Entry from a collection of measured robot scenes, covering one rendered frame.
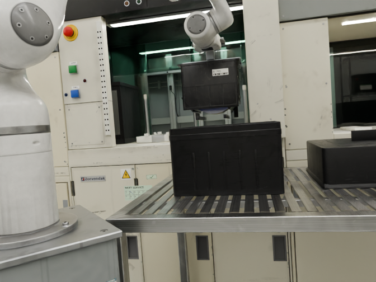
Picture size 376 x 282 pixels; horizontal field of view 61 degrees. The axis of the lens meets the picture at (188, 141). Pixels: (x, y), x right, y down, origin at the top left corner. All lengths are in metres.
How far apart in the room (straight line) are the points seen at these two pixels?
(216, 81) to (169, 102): 0.93
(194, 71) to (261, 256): 0.75
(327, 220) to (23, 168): 0.54
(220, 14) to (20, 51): 0.66
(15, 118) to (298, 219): 0.53
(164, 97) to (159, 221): 1.61
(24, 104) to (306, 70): 0.94
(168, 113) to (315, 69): 1.20
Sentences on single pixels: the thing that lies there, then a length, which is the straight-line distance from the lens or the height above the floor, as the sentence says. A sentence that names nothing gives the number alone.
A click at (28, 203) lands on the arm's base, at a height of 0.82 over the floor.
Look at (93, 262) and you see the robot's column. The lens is 0.61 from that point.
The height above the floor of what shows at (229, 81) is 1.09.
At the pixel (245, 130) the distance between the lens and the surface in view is 0.78.
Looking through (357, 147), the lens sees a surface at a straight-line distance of 0.86.
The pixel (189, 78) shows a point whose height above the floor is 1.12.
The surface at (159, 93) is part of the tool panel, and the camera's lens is 2.22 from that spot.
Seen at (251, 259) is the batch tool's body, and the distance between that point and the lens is 1.33.
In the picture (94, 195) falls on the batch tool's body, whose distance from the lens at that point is 1.41.
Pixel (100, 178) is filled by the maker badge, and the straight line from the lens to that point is 1.38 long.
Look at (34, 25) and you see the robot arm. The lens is 0.61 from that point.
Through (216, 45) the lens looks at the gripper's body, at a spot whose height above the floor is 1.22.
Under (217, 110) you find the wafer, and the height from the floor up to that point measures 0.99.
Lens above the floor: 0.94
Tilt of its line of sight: 3 degrees down
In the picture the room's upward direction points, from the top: 4 degrees counter-clockwise
